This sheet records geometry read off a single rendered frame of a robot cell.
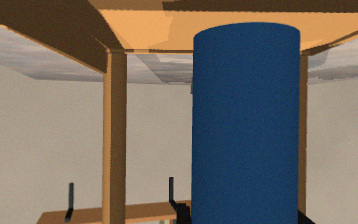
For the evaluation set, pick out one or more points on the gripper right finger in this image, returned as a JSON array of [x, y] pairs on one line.
[[303, 219]]

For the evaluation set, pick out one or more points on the wooden shelving unit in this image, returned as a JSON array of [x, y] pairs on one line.
[[99, 34]]

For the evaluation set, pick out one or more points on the blue cylinder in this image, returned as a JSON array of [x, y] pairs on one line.
[[245, 124]]

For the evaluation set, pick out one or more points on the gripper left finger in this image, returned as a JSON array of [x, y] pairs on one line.
[[183, 215]]

